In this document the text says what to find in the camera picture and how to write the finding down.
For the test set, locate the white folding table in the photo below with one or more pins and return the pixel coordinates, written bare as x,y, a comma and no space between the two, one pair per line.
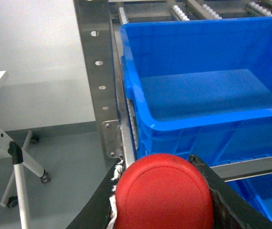
15,193

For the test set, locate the blue plastic box right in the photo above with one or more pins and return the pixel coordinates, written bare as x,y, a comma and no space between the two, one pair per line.
257,191

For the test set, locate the metal roller conveyor rack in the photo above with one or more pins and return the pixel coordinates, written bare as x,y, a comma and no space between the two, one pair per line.
111,109

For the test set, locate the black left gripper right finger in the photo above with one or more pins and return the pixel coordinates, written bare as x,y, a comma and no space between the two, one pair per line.
230,210

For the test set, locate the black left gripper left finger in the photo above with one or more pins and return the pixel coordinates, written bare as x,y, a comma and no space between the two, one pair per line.
100,212

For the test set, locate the blue plastic box left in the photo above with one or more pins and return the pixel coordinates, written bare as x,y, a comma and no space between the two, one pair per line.
201,87

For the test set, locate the blue plastic box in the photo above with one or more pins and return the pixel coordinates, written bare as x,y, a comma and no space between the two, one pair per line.
201,87
257,191

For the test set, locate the red mushroom push button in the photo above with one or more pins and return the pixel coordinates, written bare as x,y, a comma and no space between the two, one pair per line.
163,191

